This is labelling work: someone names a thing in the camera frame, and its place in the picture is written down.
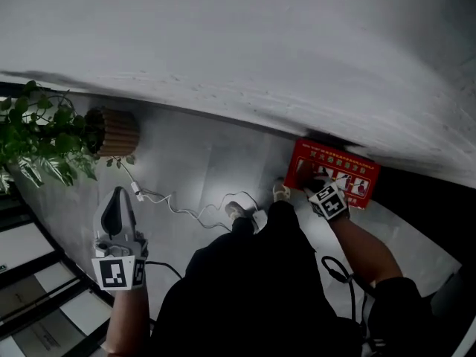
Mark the person's shoe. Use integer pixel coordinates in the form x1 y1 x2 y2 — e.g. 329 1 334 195
272 178 292 202
225 200 247 221

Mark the black framed glass partition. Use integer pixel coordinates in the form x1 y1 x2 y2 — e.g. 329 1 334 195
0 191 113 357

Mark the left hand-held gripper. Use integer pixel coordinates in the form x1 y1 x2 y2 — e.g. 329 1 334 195
91 186 150 292

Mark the red fire extinguisher box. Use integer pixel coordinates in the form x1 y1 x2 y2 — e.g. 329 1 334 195
283 138 382 211

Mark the black cable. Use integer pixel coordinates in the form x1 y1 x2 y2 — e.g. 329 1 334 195
321 255 373 350
147 260 184 280

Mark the green leafy plant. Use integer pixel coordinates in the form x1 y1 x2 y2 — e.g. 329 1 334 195
0 80 137 195

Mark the ribbed wooden plant pot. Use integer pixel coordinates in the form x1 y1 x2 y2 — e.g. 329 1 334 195
84 106 141 158

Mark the person's left forearm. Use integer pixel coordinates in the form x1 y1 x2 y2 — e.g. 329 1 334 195
103 288 152 356

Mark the person's right forearm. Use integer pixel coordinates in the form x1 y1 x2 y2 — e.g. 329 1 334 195
329 213 405 286

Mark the white power adapter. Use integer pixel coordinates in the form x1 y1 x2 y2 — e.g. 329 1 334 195
252 209 268 234

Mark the white cable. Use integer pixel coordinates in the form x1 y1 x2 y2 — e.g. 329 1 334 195
129 179 261 234

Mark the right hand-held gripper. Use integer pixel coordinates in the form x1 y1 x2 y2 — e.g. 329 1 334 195
306 176 351 221

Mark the person's left shoe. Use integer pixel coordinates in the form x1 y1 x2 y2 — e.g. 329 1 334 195
225 200 247 221

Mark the person's right shoe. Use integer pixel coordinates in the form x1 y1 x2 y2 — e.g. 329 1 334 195
272 178 292 202

